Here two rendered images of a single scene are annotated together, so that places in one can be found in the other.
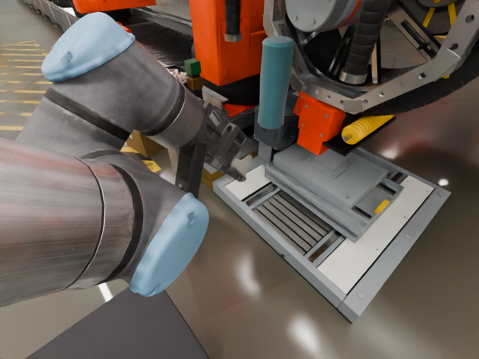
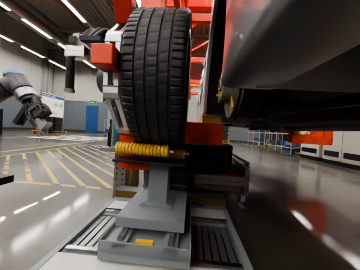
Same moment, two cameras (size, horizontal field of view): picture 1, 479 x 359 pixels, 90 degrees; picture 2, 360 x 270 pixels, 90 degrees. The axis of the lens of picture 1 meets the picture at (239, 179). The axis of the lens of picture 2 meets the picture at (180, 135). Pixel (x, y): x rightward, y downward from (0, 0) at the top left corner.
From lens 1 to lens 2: 1.19 m
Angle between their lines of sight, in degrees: 58
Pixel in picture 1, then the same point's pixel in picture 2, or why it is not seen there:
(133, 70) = (12, 76)
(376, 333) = not seen: outside the picture
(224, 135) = (34, 105)
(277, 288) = (38, 256)
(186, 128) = (17, 93)
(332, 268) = (60, 259)
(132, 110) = (7, 83)
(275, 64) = not seen: hidden behind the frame
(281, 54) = not seen: hidden behind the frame
